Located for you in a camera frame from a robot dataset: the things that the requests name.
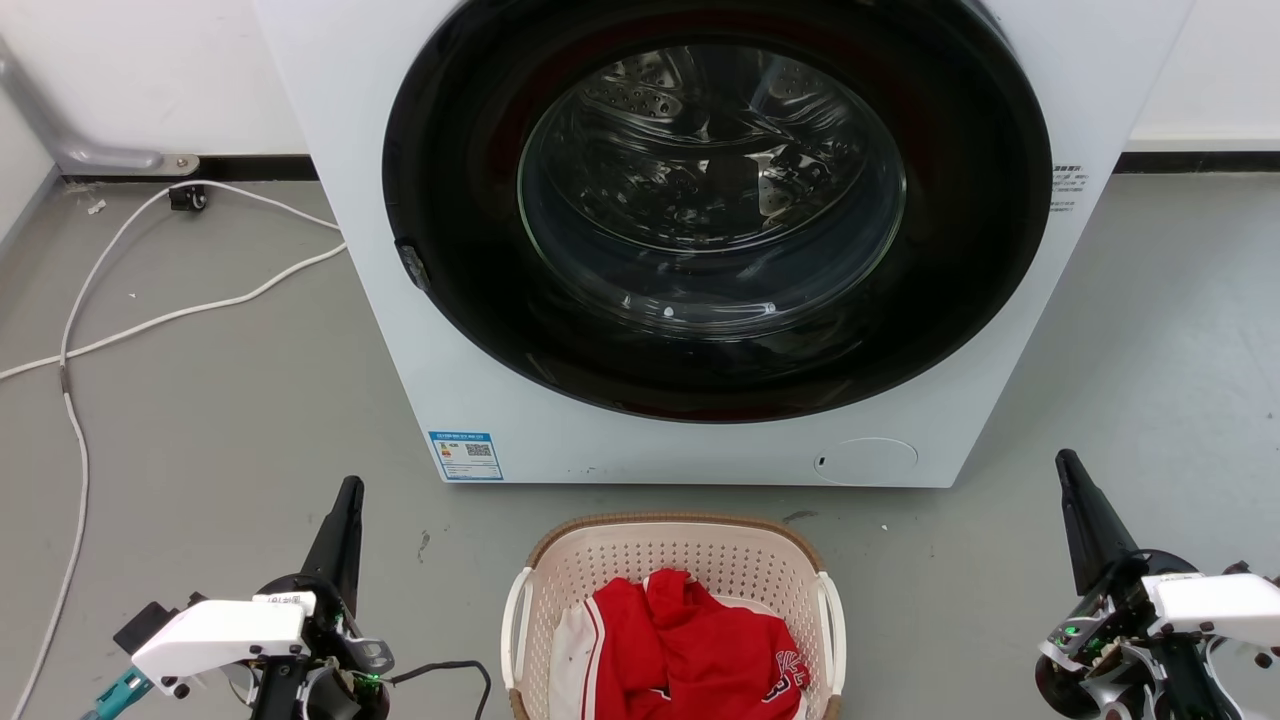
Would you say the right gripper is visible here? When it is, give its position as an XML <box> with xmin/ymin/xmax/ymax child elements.
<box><xmin>1033</xmin><ymin>449</ymin><xmax>1213</xmax><ymax>720</ymax></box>

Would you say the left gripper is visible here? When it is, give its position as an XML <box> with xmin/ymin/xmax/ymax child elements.
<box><xmin>246</xmin><ymin>476</ymin><xmax>396</xmax><ymax>720</ymax></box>

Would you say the cream perforated laundry basket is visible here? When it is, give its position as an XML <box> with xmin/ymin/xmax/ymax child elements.
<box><xmin>500</xmin><ymin>513</ymin><xmax>848</xmax><ymax>720</ymax></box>

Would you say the blue energy label sticker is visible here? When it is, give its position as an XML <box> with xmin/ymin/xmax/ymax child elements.
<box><xmin>428</xmin><ymin>430</ymin><xmax>504</xmax><ymax>483</ymax></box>

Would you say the white front-load washing machine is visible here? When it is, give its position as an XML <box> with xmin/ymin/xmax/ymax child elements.
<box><xmin>252</xmin><ymin>0</ymin><xmax>1197</xmax><ymax>490</ymax></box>

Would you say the round white filter cover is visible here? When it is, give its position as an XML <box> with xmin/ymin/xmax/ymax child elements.
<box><xmin>812</xmin><ymin>437</ymin><xmax>920</xmax><ymax>488</ymax></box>

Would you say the white garment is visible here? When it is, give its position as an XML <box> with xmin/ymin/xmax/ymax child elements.
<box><xmin>548</xmin><ymin>602</ymin><xmax>601</xmax><ymax>720</ymax></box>

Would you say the red jersey garment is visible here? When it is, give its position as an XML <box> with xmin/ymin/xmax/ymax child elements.
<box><xmin>583</xmin><ymin>568</ymin><xmax>810</xmax><ymax>720</ymax></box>

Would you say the round black washer door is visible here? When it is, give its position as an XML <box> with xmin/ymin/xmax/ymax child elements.
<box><xmin>382</xmin><ymin>0</ymin><xmax>1053</xmax><ymax>423</ymax></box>

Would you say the grey drain pipe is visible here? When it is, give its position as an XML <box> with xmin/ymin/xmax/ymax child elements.
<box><xmin>0</xmin><ymin>38</ymin><xmax>200</xmax><ymax>178</ymax></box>

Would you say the thin black left gripper cable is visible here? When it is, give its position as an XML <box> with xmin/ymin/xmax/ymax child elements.
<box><xmin>388</xmin><ymin>659</ymin><xmax>493</xmax><ymax>720</ymax></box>

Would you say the white power cable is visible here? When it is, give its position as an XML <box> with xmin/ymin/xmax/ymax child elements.
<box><xmin>8</xmin><ymin>180</ymin><xmax>342</xmax><ymax>720</ymax></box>
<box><xmin>0</xmin><ymin>242</ymin><xmax>348</xmax><ymax>382</ymax></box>

